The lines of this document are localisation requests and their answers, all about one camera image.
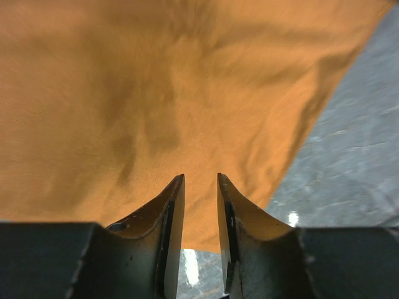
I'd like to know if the orange cloth napkin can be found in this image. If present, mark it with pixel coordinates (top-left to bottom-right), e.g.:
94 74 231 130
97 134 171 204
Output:
1 1 393 252

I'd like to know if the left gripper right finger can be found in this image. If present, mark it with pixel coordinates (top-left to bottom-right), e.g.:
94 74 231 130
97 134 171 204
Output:
217 173 315 298

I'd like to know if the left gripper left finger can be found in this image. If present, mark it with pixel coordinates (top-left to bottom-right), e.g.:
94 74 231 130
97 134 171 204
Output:
74 174 185 298

